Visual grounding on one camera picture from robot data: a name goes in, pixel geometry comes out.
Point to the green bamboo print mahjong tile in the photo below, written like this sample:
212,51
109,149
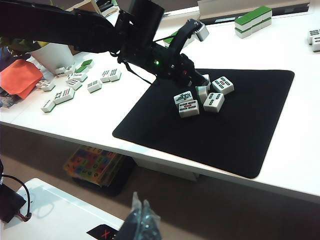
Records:
213,100

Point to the colourful box under table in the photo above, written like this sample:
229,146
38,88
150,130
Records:
90,165

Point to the black rectangular desk mat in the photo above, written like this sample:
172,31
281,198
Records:
200,140

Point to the white robot base platform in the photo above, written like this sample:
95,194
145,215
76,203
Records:
62,215

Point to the yellow fabric item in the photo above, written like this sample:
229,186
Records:
40,45

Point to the orange cloth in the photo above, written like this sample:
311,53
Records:
20,77

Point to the white under-table frame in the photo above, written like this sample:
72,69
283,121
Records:
165,167

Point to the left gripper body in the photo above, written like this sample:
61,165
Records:
183,70

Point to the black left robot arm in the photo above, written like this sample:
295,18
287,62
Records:
62,25

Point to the black curved camera bracket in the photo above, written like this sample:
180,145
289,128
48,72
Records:
180,37

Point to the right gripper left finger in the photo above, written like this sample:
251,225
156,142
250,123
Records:
131,230

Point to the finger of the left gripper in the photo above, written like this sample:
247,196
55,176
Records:
201,78
192,84

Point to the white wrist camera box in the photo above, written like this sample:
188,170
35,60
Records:
203,32

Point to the multicolour printed bag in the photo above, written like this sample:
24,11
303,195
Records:
6,100

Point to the wooden box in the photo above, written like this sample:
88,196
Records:
85,6

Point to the bird print mahjong tile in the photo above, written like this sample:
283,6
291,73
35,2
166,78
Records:
183,97

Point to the five bamboo mahjong tile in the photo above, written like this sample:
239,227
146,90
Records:
188,107
222,84

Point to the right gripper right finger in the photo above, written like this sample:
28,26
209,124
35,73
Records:
150,230

